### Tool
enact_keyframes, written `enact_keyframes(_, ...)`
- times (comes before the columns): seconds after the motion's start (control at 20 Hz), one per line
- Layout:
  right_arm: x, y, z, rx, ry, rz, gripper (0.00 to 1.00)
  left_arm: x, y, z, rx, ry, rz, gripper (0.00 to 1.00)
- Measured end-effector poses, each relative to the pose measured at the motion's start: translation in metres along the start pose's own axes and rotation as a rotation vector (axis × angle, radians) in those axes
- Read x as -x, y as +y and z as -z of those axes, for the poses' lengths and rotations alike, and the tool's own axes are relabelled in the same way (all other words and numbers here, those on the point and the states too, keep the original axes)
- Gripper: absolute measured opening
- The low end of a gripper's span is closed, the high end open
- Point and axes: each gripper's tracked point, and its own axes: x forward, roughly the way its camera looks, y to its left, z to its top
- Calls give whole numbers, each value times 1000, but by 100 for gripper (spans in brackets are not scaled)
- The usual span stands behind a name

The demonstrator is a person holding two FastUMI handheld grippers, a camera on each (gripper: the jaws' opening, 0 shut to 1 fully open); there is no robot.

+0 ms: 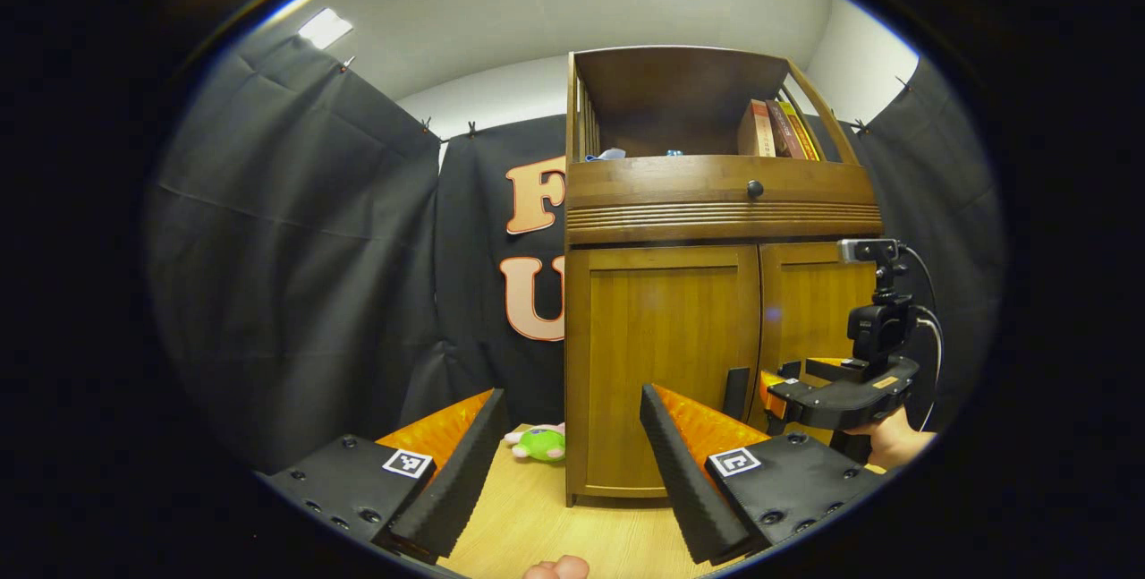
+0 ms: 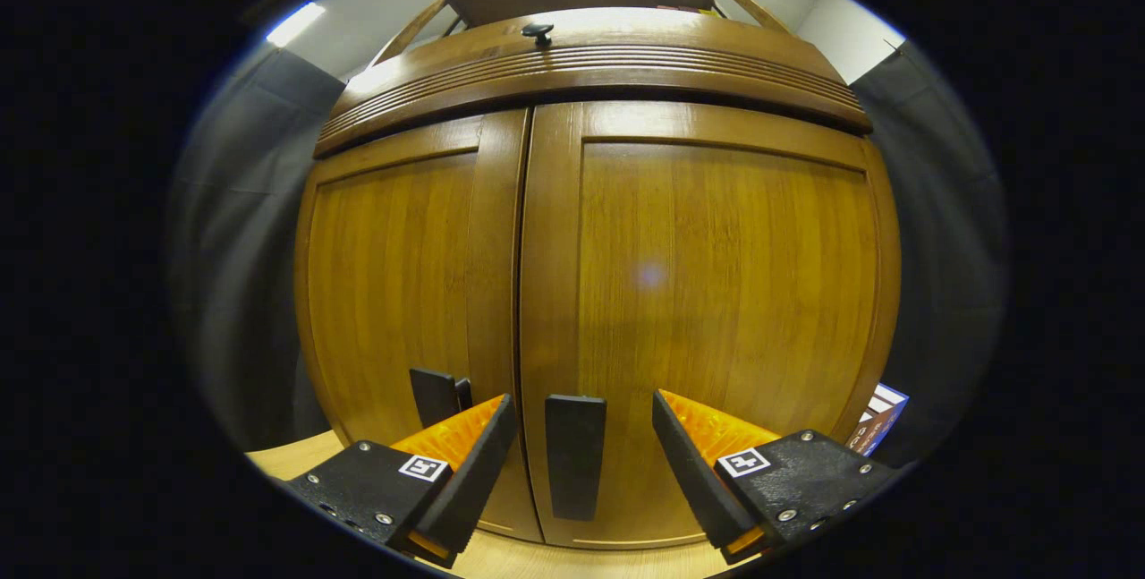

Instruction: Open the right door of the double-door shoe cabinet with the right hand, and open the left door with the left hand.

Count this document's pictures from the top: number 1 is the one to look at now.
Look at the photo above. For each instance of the yellow book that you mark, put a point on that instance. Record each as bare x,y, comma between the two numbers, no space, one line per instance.
804,133

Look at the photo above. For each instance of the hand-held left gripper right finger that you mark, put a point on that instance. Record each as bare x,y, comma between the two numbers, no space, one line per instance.
684,489

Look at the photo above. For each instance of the wooden cabinet door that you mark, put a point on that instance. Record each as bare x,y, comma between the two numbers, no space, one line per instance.
805,310
653,355

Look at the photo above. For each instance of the wooden double-door shoe cabinet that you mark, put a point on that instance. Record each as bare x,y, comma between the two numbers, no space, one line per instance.
671,87

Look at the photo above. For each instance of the black backdrop cloth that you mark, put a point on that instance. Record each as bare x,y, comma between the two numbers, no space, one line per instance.
295,248

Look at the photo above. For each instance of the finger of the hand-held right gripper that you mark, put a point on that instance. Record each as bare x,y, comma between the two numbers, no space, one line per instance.
823,368
771,387

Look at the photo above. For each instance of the green plush toy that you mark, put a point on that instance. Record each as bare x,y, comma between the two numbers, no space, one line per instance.
539,443

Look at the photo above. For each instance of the small ceiling light panel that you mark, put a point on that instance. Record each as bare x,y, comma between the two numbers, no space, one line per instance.
324,28

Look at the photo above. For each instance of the black drawer knob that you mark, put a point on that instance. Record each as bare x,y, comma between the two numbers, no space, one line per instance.
755,189

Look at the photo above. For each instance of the white and blue object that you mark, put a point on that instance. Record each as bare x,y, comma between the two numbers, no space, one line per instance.
608,154

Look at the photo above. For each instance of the wooden cabinet drawer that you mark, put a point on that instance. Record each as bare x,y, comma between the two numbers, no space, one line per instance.
653,178

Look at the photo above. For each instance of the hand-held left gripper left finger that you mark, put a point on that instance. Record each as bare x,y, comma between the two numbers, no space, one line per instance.
456,481

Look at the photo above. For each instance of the dark red book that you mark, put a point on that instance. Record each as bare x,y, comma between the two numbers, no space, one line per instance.
785,130

